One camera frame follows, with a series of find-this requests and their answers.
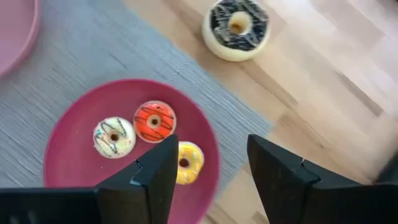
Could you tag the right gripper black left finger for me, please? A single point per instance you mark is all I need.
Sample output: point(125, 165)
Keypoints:
point(149, 189)

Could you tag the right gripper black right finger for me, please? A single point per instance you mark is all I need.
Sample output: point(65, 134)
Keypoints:
point(289, 193)

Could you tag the small yellow frosted donut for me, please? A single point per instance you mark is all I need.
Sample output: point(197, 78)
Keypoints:
point(190, 163)

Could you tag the small white sprinkled donut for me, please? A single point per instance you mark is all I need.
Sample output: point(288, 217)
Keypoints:
point(113, 138)

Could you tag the small orange frosted donut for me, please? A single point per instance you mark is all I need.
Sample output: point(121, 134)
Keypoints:
point(154, 122)

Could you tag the large chocolate frosted donut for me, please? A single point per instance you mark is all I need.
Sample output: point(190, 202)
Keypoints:
point(222, 43)

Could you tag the magenta plate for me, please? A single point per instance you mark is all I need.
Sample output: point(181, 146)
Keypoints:
point(77, 168)

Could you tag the grey woven placemat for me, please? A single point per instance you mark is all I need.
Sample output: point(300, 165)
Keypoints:
point(93, 46)

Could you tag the light pink plate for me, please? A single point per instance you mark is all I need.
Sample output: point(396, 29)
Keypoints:
point(14, 31)

